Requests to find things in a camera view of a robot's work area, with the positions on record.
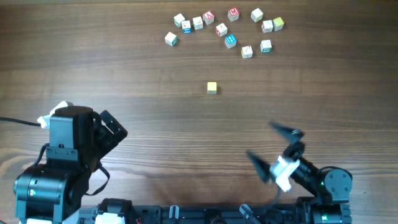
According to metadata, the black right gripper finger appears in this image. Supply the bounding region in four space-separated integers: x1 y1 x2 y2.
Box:
269 121 305 144
246 151 270 183

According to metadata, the blue top block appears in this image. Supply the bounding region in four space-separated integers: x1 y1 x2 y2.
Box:
224 34 237 49

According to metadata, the red letter M block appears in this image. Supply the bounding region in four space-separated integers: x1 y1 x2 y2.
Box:
228 7 240 22

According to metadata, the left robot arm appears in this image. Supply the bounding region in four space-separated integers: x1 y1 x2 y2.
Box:
14 106 127 223

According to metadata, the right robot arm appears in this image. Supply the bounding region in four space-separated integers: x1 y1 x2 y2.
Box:
239 121 353 224

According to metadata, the white block teal side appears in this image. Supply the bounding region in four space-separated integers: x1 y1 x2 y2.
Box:
260 40 272 53

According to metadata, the white block yellow side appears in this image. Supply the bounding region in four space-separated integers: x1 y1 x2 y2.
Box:
241 45 253 59

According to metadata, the white block green side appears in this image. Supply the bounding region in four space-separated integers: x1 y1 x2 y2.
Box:
165 32 178 47

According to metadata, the white block red edge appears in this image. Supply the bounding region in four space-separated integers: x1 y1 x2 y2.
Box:
261 20 274 33

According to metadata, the yellow top block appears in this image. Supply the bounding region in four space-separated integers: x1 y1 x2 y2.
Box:
272 17 284 31

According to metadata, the white cube block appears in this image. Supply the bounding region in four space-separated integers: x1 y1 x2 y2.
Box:
251 8 264 22

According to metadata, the white block blue side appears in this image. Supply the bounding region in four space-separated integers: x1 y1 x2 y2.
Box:
182 21 192 34

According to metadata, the white block red side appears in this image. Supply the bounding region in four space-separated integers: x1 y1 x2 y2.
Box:
215 23 228 37

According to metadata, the white block green edge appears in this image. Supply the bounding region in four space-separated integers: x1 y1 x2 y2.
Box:
174 13 185 27

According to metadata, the plain white block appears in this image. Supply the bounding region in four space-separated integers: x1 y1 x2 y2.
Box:
192 17 203 30

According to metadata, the red letter A block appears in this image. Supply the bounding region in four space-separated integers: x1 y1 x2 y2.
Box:
203 11 215 25

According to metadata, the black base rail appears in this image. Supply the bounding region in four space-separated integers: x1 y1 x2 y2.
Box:
77 202 353 224

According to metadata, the left black cable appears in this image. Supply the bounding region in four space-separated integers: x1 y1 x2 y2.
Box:
0 116 42 128

